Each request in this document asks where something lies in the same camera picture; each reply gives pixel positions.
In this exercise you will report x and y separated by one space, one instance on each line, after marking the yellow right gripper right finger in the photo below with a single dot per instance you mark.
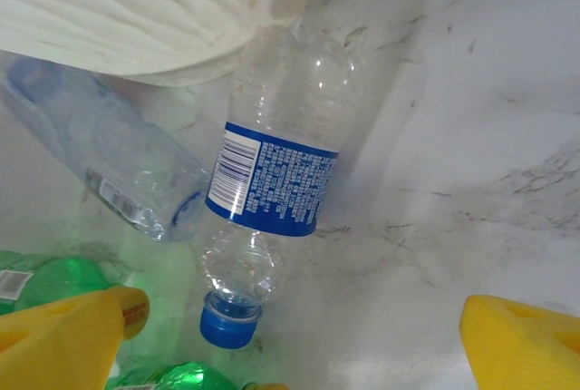
525 353

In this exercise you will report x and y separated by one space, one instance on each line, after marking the clear bottle with blue label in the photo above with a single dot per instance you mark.
272 181

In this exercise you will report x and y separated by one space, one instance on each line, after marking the bluish clear plastic bottle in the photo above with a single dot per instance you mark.
113 149

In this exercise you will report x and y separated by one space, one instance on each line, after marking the green plastic bottle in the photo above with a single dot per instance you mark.
68 272
190 376

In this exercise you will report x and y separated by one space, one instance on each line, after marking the cream ribbed plastic bin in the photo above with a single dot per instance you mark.
113 13

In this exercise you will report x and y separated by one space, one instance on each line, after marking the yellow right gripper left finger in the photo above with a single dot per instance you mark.
50 349

